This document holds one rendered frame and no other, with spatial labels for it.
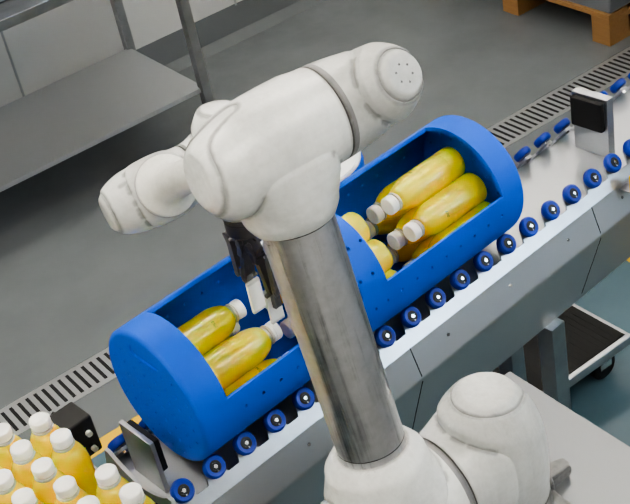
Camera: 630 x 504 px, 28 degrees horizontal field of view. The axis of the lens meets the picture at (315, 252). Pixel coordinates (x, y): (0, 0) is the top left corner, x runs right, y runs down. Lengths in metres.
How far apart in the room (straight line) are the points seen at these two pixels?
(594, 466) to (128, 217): 0.86
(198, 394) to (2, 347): 2.37
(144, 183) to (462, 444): 0.64
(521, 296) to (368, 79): 1.29
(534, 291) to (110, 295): 2.13
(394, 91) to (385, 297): 0.92
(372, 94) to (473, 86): 3.83
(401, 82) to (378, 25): 4.47
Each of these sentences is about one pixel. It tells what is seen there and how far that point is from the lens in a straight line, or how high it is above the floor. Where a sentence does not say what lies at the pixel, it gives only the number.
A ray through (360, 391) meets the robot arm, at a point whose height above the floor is 1.43.
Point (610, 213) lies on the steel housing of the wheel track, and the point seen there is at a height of 0.87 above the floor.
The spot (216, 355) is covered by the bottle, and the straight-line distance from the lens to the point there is 2.28.
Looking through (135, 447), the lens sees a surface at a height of 1.01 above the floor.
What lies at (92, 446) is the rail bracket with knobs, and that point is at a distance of 2.49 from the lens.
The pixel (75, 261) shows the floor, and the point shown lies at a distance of 4.81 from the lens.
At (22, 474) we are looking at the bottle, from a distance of 2.31.
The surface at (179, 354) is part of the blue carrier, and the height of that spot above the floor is 1.21.
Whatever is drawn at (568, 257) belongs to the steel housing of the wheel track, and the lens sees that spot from 2.86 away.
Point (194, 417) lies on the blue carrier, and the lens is 2.21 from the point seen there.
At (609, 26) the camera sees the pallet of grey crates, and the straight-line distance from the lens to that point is 5.52.
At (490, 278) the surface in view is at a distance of 2.69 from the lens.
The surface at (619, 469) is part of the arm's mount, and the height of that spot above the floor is 1.02.
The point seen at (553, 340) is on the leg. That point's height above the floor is 0.60.
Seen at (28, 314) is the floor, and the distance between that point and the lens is 4.61.
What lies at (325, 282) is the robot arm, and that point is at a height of 1.60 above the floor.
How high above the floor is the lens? 2.54
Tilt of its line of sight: 34 degrees down
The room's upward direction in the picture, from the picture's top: 12 degrees counter-clockwise
